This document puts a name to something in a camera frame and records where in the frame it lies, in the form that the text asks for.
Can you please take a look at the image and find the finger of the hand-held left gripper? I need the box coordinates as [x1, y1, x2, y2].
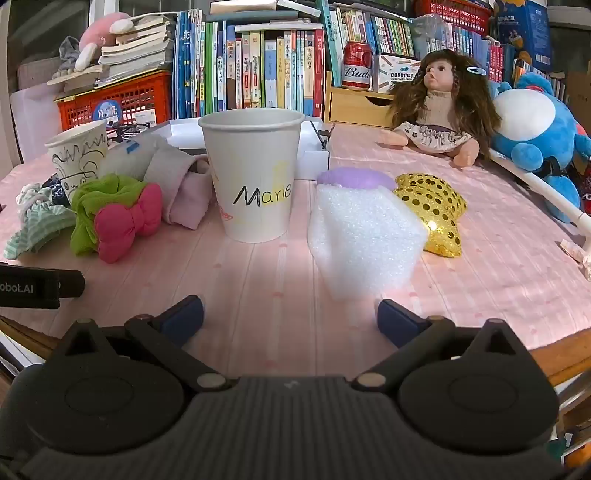
[58, 270, 86, 299]

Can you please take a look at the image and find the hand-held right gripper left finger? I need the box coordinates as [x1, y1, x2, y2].
[50, 295, 236, 393]

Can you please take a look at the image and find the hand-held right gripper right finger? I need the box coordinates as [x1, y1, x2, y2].
[351, 299, 539, 393]

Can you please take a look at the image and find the green striped cloth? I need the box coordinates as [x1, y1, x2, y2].
[4, 182, 77, 260]

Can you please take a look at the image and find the green cloth with pink bow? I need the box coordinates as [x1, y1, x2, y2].
[70, 173, 163, 264]

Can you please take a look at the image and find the white foam block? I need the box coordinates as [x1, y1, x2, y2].
[307, 184, 430, 303]

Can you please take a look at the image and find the dark patterned cloth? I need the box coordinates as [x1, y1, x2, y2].
[42, 178, 71, 206]

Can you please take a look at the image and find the pale pink sock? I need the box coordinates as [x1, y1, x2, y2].
[144, 148, 214, 230]

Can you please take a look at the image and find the gold sequined star pillow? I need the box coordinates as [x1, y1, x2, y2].
[393, 172, 468, 257]

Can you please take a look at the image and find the purple plush heart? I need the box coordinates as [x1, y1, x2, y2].
[316, 167, 398, 191]

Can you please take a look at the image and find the white shallow box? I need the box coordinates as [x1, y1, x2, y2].
[150, 117, 331, 181]

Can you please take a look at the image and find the pink tablecloth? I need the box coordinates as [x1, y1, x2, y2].
[0, 121, 591, 357]

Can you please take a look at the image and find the doodled paper cup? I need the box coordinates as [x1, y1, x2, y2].
[45, 120, 110, 204]

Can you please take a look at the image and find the white paper cup with handwriting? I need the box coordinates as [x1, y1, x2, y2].
[198, 108, 306, 244]

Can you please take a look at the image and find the pale pink clip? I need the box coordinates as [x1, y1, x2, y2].
[560, 239, 591, 281]

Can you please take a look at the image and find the white rod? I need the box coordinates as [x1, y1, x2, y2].
[489, 148, 591, 232]

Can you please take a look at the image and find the black binder clip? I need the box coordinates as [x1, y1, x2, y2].
[310, 121, 336, 150]

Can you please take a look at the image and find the red plastic crate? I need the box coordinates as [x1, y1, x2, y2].
[55, 71, 174, 132]

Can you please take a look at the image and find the wooden drawer box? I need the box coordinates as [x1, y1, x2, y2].
[324, 71, 407, 129]

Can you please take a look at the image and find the brown-haired doll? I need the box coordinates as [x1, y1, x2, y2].
[381, 50, 502, 167]

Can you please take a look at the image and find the grey cloth toy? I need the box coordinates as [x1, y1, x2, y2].
[57, 36, 85, 80]

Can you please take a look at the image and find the stack of worn books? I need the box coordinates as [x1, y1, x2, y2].
[46, 14, 176, 93]

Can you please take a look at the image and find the blue and white plush toy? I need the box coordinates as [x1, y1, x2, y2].
[488, 71, 591, 224]

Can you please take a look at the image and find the small white printed carton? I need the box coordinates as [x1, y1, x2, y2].
[372, 53, 423, 93]

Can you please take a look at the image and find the pink plush rabbit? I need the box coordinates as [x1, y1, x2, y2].
[74, 11, 134, 72]

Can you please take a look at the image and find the row of large upright books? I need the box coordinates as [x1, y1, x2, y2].
[173, 9, 328, 119]

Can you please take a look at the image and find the red drink can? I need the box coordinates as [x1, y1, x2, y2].
[342, 41, 374, 90]

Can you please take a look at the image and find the clear plastic bag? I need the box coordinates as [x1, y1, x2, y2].
[411, 14, 455, 58]

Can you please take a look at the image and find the brown cardboard sheet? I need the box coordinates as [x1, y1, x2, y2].
[566, 71, 591, 121]

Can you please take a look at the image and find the white flat book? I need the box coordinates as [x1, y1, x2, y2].
[235, 21, 325, 34]

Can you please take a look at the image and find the dark grey flat book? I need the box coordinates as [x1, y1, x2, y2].
[205, 11, 320, 24]

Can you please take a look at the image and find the red plastic basket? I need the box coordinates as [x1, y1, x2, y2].
[413, 0, 492, 35]

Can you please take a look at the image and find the blue cardboard box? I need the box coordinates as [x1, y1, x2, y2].
[489, 0, 553, 72]

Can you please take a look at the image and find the silver flat box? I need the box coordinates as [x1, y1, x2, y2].
[210, 0, 278, 14]

